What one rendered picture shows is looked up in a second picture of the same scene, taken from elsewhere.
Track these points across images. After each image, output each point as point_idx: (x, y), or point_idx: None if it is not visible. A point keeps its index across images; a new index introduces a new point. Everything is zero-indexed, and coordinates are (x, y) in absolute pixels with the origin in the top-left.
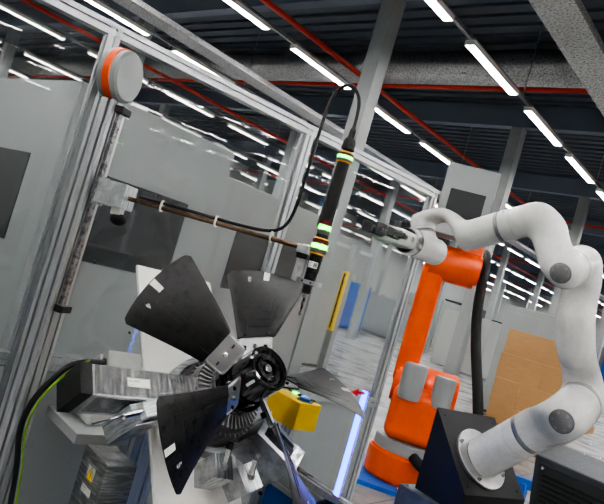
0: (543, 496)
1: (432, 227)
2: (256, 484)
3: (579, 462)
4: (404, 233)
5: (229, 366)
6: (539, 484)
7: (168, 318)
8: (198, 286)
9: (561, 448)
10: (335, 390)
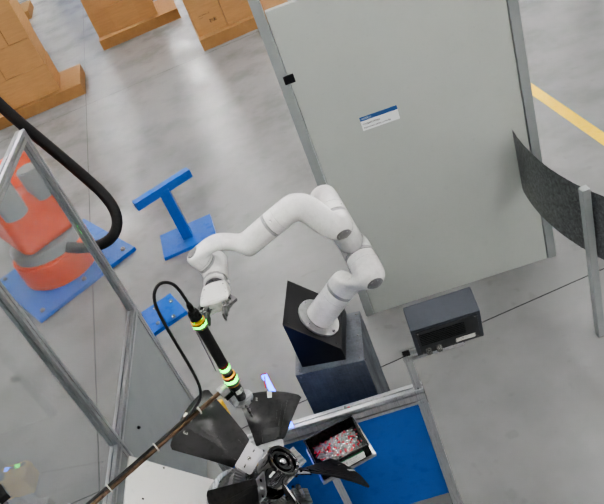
0: (423, 341)
1: (211, 256)
2: (306, 492)
3: (427, 314)
4: (236, 298)
5: (265, 487)
6: (418, 339)
7: None
8: (228, 493)
9: (409, 312)
10: (275, 405)
